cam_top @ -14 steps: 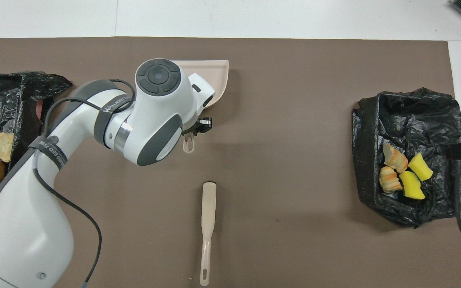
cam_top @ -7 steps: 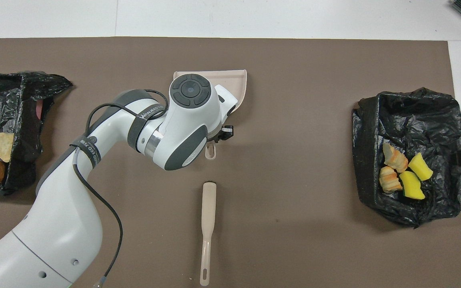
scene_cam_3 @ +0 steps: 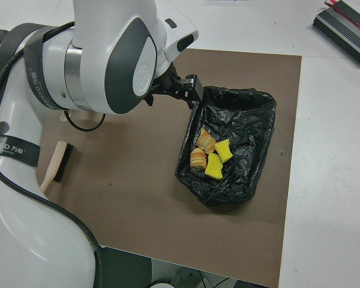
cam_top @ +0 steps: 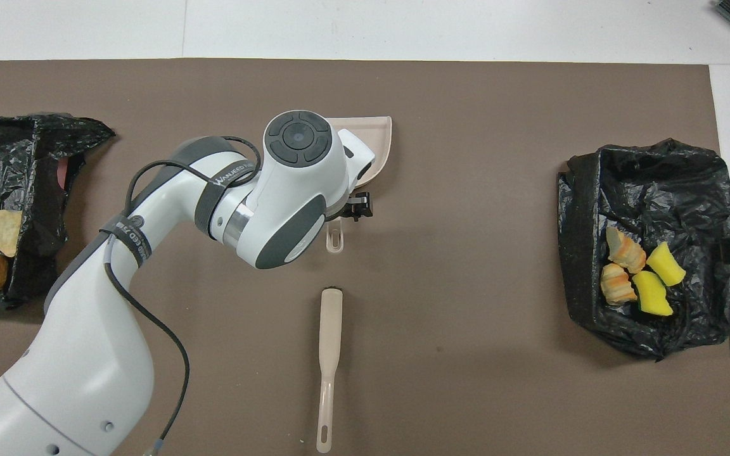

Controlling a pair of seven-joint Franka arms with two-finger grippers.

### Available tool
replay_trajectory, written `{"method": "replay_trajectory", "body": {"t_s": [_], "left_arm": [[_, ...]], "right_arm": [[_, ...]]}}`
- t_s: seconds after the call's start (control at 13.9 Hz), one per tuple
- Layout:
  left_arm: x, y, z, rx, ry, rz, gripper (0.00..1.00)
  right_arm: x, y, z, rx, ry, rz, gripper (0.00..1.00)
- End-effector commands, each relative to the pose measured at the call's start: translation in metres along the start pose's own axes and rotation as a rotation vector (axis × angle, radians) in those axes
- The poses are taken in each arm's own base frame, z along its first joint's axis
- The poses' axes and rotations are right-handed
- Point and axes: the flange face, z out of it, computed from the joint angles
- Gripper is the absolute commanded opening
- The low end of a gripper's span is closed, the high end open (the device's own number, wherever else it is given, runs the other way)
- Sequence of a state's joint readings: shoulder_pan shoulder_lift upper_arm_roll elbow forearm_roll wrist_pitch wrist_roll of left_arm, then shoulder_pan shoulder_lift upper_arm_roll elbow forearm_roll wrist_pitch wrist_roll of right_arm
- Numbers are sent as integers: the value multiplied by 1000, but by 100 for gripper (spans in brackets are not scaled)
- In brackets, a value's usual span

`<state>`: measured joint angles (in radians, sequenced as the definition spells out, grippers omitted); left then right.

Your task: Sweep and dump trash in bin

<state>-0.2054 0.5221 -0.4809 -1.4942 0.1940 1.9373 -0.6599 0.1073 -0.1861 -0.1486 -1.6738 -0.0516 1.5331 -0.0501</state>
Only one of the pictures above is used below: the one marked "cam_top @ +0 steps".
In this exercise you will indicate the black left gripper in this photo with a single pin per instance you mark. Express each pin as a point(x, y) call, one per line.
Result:
point(357, 206)

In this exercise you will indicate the beige plastic dustpan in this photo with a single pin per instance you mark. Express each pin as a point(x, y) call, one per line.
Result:
point(379, 142)

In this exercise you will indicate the small yellow green sponge piece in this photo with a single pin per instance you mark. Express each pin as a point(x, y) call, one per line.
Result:
point(666, 264)

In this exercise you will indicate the large yellow green sponge piece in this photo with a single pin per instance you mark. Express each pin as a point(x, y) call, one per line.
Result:
point(652, 293)

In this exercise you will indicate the orange striped croissant piece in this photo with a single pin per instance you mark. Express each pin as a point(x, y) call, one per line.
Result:
point(626, 251)

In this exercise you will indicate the beige hand brush black bristles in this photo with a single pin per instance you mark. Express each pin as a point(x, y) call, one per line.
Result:
point(330, 329)

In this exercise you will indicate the pale ridged bread piece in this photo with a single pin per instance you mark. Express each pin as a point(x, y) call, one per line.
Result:
point(617, 286)

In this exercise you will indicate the pale beige bread chunk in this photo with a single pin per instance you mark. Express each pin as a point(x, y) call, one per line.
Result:
point(6, 232)

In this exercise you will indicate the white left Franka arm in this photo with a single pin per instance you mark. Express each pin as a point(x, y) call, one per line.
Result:
point(149, 285)

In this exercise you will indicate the black bag lined bin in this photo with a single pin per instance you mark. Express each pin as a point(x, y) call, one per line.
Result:
point(656, 183)
point(29, 164)

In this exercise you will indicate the pink plastic bin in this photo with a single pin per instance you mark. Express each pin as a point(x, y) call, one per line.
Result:
point(63, 174)

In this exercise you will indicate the brown paper table mat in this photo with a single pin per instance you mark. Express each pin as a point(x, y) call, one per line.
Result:
point(466, 126)

